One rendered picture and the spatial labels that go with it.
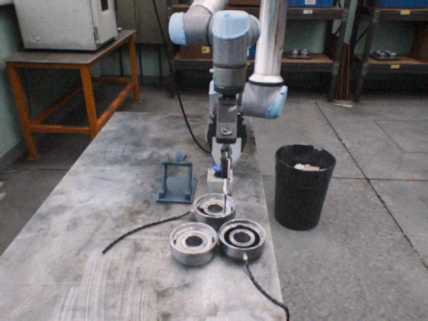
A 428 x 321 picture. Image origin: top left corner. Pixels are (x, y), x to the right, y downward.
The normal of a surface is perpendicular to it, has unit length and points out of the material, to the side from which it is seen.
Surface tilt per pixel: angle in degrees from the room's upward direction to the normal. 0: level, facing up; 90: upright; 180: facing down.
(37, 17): 90
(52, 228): 0
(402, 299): 0
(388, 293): 0
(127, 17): 90
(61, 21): 90
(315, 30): 90
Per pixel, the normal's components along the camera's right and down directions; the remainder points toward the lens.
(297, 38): -0.04, 0.46
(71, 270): 0.01, -0.89
